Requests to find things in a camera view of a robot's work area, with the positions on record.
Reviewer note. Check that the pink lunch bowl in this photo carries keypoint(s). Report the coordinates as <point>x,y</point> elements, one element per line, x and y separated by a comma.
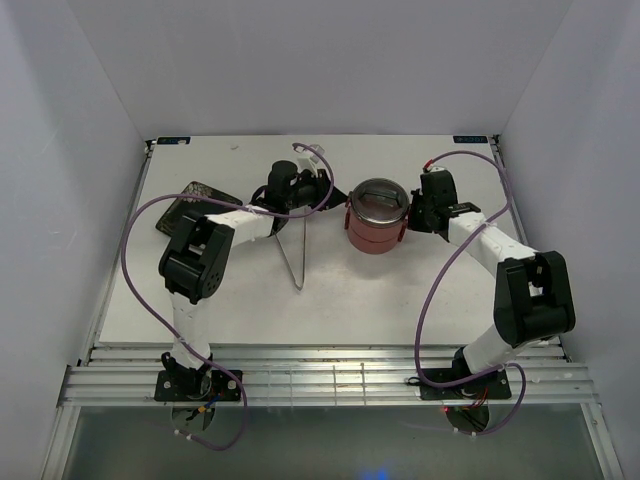
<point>371,247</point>
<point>376,220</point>

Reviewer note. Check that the blue table label left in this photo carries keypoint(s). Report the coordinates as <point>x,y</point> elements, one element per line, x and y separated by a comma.
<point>173,141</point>

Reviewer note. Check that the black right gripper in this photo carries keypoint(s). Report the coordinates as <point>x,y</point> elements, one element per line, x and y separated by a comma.
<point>414,223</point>

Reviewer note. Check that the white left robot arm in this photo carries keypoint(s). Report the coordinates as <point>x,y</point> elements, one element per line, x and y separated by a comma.
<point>205,232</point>

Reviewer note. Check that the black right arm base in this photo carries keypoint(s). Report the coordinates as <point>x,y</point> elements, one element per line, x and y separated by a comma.
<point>494,386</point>

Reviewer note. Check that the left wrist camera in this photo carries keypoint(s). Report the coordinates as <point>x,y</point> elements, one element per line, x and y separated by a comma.
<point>307,160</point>

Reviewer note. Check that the metal serving tongs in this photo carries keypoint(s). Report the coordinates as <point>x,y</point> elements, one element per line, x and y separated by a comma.
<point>292,243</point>

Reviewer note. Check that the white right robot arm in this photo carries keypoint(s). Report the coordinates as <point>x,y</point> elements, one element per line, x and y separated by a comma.
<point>532,296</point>

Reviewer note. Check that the aluminium front rail frame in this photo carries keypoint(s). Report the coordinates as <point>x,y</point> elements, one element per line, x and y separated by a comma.
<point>321,377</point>

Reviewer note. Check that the blue table label right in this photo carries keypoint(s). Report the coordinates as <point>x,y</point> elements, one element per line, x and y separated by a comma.
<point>470,139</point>

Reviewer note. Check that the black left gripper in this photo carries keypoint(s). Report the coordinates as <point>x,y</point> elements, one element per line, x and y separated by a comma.
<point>320,182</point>

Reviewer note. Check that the blue table label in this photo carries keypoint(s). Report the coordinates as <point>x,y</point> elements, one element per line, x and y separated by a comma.
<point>470,139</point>
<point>173,141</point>

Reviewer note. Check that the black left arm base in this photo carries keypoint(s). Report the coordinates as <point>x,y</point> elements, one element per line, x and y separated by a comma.
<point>198,387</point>

